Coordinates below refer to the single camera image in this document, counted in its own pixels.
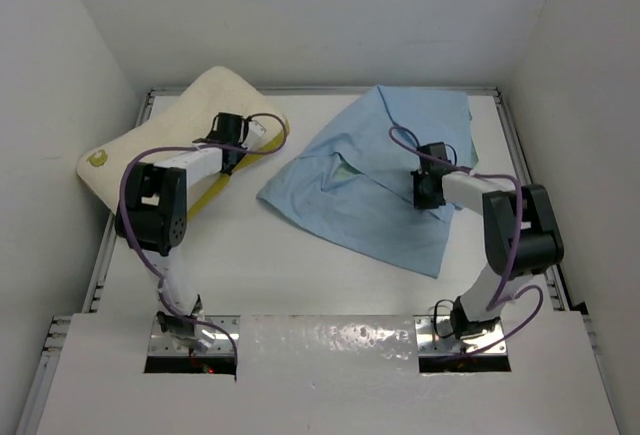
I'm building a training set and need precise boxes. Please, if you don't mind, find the cream memory foam pillow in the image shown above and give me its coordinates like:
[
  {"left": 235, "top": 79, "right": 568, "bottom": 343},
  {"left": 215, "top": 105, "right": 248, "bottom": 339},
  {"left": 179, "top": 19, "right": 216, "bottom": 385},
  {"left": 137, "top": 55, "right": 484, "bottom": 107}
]
[{"left": 76, "top": 66, "right": 290, "bottom": 212}]

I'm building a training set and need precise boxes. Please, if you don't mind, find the light blue pillowcase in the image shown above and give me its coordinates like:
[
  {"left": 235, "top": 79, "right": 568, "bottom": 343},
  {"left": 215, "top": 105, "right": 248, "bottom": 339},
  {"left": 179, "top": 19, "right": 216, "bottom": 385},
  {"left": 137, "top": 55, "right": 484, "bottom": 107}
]
[{"left": 257, "top": 86, "right": 477, "bottom": 278}]

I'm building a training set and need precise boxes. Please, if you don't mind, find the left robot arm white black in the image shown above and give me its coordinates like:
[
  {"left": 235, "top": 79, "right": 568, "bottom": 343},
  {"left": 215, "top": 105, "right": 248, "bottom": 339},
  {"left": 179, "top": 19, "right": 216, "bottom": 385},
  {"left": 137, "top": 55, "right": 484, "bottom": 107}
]
[{"left": 116, "top": 113, "right": 266, "bottom": 353}]

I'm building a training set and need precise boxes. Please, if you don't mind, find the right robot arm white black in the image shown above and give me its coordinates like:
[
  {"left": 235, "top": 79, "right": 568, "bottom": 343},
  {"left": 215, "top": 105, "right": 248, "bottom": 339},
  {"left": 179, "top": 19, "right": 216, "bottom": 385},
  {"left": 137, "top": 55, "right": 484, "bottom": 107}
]
[{"left": 411, "top": 142, "right": 564, "bottom": 339}]

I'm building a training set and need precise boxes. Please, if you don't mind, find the white front cover board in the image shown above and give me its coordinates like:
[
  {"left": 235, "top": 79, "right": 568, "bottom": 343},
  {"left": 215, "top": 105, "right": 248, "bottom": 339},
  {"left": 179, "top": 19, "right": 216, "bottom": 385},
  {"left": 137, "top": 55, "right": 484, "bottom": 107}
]
[{"left": 38, "top": 314, "right": 617, "bottom": 434}]

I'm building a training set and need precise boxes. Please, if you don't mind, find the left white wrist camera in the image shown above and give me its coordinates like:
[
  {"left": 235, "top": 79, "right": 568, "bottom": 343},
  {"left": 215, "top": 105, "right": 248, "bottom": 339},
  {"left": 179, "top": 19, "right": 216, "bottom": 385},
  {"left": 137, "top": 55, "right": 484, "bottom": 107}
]
[{"left": 241, "top": 121, "right": 266, "bottom": 151}]

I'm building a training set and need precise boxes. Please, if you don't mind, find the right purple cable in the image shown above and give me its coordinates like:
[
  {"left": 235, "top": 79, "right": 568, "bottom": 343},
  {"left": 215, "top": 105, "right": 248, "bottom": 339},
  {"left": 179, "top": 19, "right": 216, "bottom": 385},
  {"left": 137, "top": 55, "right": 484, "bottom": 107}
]
[{"left": 388, "top": 126, "right": 545, "bottom": 356}]

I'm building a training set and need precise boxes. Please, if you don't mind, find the purple cable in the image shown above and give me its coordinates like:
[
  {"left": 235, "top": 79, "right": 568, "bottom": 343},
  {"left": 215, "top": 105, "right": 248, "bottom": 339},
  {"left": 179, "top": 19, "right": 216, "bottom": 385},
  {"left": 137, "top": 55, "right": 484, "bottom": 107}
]
[
  {"left": 121, "top": 112, "right": 290, "bottom": 371},
  {"left": 388, "top": 126, "right": 545, "bottom": 356}
]

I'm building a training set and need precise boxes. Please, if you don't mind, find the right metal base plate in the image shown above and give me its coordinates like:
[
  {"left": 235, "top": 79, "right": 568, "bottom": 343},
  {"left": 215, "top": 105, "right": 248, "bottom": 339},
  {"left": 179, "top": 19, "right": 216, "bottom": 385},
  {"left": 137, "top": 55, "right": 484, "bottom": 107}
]
[{"left": 414, "top": 315, "right": 508, "bottom": 357}]

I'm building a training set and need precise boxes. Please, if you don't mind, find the metal base plate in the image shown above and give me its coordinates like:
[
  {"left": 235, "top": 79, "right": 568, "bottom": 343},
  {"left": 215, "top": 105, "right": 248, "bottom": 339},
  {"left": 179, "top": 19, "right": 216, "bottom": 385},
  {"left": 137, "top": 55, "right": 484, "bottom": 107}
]
[
  {"left": 414, "top": 315, "right": 508, "bottom": 357},
  {"left": 147, "top": 315, "right": 239, "bottom": 357}
]

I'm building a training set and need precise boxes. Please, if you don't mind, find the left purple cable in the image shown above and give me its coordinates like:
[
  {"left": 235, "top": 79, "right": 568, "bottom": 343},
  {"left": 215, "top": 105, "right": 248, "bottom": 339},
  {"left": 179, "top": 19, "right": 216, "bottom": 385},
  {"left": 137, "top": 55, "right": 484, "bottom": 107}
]
[{"left": 121, "top": 112, "right": 290, "bottom": 371}]

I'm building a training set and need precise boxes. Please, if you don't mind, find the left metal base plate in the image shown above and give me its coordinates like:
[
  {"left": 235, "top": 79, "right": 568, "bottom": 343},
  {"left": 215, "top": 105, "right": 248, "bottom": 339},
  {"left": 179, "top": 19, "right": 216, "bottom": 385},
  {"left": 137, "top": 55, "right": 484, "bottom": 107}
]
[{"left": 147, "top": 315, "right": 239, "bottom": 357}]

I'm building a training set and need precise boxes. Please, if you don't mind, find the aluminium table frame rail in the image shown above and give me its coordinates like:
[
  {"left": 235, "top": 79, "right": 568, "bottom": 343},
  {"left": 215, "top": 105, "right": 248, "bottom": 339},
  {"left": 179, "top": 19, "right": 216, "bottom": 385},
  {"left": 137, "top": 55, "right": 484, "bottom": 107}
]
[{"left": 14, "top": 85, "right": 609, "bottom": 435}]

